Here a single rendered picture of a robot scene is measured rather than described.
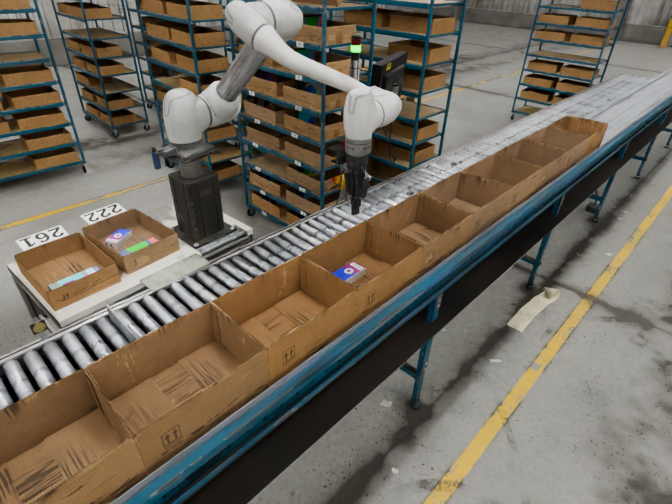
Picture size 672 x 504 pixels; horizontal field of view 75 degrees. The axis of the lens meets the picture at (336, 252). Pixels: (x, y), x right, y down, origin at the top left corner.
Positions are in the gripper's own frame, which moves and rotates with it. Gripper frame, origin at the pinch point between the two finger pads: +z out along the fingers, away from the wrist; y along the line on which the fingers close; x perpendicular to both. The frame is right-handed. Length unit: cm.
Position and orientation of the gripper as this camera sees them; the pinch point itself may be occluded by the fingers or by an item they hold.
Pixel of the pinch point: (355, 205)
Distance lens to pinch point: 164.9
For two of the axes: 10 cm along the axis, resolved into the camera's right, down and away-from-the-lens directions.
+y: 7.3, 3.8, -5.8
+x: 6.9, -3.8, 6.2
